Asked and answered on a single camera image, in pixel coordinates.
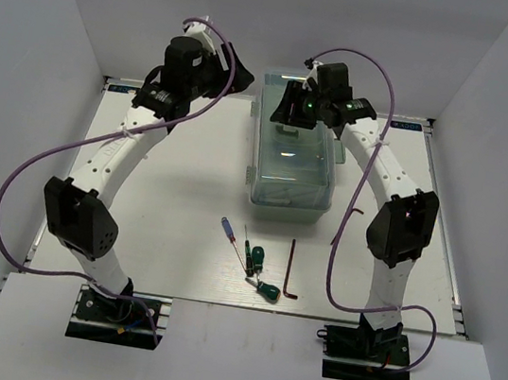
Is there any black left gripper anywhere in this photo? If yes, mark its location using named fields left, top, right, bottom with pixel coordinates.
left=183, top=36, right=259, bottom=108

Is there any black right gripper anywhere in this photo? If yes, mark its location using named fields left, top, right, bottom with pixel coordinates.
left=270, top=78, right=331, bottom=132

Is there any green toolbox with clear lid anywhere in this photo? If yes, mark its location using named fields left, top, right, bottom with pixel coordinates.
left=246, top=68, right=336, bottom=225

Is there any blue handled precision screwdriver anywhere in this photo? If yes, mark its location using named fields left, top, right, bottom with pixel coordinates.
left=220, top=217, right=236, bottom=242

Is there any green stubby screwdriver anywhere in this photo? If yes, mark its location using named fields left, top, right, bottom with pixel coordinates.
left=246, top=246, right=266, bottom=277
left=245, top=277, right=281, bottom=303

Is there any long copper hex key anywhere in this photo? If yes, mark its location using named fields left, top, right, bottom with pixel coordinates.
left=282, top=239, right=298, bottom=301

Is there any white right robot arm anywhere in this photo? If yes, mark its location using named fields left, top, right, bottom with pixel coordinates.
left=270, top=59, right=440, bottom=360

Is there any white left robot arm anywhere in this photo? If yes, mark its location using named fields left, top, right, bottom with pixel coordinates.
left=44, top=36, right=254, bottom=321

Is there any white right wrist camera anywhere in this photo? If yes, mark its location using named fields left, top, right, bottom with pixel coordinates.
left=303, top=58, right=323, bottom=91

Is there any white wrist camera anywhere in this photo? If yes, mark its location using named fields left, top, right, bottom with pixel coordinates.
left=182, top=15, right=234, bottom=71
left=303, top=58, right=323, bottom=91

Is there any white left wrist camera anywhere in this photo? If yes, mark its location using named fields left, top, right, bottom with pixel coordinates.
left=182, top=15, right=234, bottom=71

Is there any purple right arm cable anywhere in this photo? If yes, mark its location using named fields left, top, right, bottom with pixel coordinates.
left=265, top=43, right=478, bottom=380

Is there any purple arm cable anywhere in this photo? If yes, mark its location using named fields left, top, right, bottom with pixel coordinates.
left=265, top=43, right=478, bottom=380
left=0, top=0, right=246, bottom=350

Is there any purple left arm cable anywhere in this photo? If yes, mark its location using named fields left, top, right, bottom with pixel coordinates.
left=0, top=0, right=246, bottom=350

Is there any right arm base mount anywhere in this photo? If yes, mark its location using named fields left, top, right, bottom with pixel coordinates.
left=316, top=318, right=411, bottom=380

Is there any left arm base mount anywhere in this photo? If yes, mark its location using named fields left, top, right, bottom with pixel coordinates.
left=65, top=286, right=172, bottom=351

